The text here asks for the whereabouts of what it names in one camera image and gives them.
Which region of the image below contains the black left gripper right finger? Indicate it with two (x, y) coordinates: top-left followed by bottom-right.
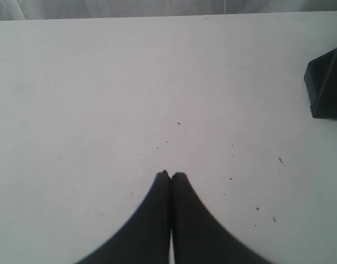
(171, 172), (269, 263)

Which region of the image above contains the black metal two-tier rack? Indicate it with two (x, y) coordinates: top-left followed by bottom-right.
(304, 47), (337, 120)

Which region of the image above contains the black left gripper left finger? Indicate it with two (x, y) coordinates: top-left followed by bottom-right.
(81, 170), (171, 263)

